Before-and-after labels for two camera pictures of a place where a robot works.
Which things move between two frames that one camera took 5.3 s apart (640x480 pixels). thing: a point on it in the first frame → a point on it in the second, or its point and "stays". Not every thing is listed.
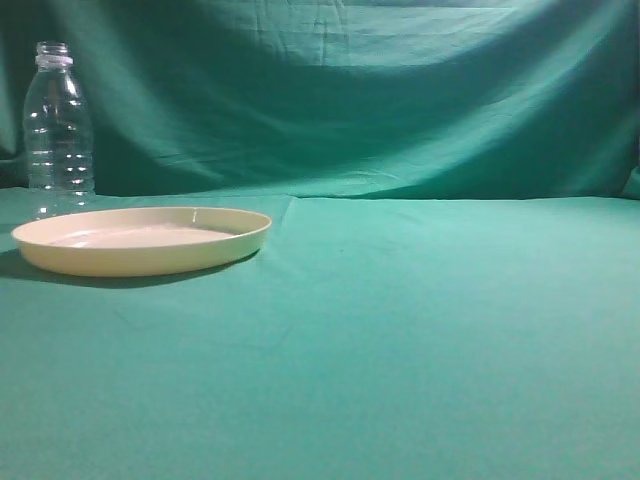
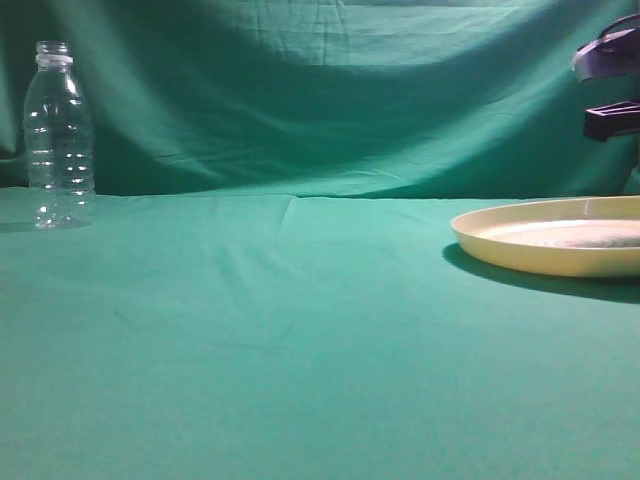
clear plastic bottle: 59,138 stays
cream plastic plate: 139,241 → 590,236
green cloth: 450,288 stays
